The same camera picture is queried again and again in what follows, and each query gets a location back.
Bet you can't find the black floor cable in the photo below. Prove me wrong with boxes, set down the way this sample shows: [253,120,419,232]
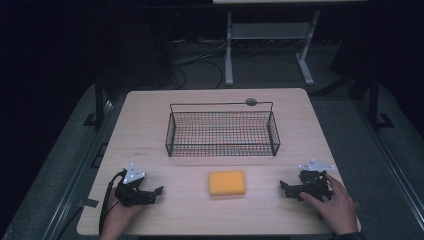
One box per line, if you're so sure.
[172,59,225,90]

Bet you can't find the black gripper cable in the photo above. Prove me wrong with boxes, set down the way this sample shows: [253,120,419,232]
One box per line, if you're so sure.
[98,169,128,235]

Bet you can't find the person's left hand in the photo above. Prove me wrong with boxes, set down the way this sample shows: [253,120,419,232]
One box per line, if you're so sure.
[100,187,147,235]

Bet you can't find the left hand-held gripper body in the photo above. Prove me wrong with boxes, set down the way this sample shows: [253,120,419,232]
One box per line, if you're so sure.
[114,162,152,208]

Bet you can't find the black wire basket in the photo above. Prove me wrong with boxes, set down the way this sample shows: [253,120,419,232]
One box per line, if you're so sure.
[165,101,282,158]

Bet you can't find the black stand post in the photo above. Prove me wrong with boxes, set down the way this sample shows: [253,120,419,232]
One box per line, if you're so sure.
[82,71,108,132]
[365,71,396,132]

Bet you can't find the person's right hand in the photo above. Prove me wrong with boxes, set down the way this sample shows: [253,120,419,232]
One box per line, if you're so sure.
[299,174,360,236]

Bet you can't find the yellow sponge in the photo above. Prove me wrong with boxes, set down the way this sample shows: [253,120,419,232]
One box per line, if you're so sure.
[208,169,247,197]

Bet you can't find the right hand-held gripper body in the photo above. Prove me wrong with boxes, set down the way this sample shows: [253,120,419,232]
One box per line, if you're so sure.
[297,158,336,203]

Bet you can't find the grey floor cables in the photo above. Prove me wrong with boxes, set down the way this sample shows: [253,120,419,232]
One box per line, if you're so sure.
[172,39,228,66]

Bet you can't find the white metal stand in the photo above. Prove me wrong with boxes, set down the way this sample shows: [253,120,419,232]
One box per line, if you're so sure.
[224,9,322,88]

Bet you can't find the metal floor rail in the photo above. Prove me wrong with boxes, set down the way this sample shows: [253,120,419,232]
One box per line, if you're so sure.
[354,98,424,223]
[41,99,116,240]

